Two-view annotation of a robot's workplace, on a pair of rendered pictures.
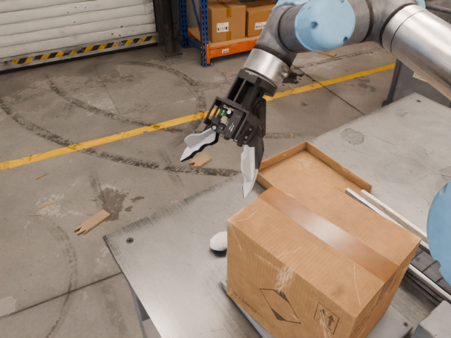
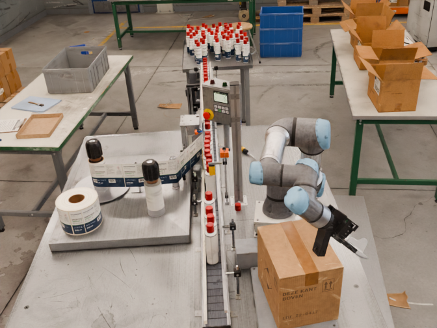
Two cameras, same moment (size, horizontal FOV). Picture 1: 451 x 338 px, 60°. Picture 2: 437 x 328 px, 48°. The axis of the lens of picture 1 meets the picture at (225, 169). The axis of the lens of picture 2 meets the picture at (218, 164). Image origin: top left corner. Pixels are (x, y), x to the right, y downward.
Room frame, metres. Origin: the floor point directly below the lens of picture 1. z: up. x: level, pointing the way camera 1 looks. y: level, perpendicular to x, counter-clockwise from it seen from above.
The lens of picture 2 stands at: (1.84, 0.38, 2.35)
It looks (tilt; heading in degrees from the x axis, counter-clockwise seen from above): 31 degrees down; 215
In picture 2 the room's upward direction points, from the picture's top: 3 degrees counter-clockwise
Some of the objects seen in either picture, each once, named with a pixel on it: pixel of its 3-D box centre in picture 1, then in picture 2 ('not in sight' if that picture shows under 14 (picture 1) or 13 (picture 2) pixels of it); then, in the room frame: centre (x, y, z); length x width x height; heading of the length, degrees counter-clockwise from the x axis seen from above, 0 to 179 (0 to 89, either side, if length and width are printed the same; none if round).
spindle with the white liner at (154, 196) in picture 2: not in sight; (153, 187); (0.38, -1.03, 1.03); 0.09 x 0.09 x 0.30
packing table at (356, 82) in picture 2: not in sight; (378, 103); (-2.49, -0.74, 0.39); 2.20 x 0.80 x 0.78; 26
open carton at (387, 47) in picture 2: not in sight; (391, 60); (-2.06, -0.58, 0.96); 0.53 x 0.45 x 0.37; 118
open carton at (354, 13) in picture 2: not in sight; (363, 16); (-3.24, -1.20, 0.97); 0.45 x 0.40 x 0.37; 118
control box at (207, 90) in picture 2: not in sight; (222, 101); (0.02, -0.84, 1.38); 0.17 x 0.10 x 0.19; 90
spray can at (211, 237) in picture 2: not in sight; (211, 243); (0.54, -0.58, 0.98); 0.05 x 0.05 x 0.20
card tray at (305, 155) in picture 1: (309, 180); not in sight; (0.97, -0.28, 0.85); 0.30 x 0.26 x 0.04; 35
